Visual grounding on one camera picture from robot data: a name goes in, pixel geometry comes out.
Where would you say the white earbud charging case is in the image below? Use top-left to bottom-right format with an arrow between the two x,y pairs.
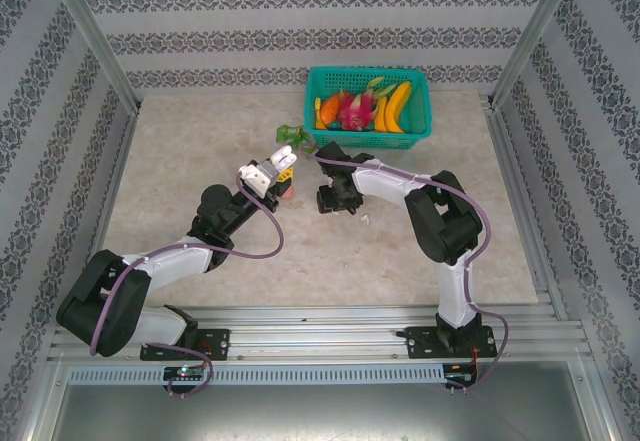
268,143 -> 300,171

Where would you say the teal plastic basket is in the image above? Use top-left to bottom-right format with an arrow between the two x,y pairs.
303,65 -> 434,151

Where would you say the orange mango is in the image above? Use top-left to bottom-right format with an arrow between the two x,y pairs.
319,95 -> 343,125

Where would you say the small yellow banana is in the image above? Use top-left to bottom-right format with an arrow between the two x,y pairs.
373,95 -> 392,133

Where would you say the pink dragon fruit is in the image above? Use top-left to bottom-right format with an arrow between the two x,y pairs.
335,75 -> 399,133

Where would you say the large yellow banana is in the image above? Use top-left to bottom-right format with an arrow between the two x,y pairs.
384,82 -> 414,135

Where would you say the left green circuit board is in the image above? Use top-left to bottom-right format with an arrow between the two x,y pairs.
163,364 -> 207,382

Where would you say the grey metal panel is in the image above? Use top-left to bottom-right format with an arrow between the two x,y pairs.
29,360 -> 616,441

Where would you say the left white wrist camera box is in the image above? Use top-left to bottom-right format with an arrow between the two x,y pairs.
234,159 -> 277,198

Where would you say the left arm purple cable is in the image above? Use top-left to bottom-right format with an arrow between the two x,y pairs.
89,178 -> 286,400

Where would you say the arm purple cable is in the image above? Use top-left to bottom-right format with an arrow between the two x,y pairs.
89,178 -> 286,400
302,150 -> 511,395

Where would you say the aluminium side rail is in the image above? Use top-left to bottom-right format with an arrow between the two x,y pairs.
67,108 -> 141,326
482,95 -> 571,322

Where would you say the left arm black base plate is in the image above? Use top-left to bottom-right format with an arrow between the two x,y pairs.
138,328 -> 232,363

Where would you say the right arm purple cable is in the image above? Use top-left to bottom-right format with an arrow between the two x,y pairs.
302,150 -> 511,395

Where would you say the aluminium mounting rail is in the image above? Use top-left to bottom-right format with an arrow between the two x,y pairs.
47,304 -> 599,365

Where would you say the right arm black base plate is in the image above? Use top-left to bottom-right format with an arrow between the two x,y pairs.
404,324 -> 500,361

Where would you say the grey slotted cable duct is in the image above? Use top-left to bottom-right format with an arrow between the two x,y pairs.
66,363 -> 447,387

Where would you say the aluminium frame post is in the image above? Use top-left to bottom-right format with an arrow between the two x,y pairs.
39,0 -> 142,116
488,0 -> 585,110

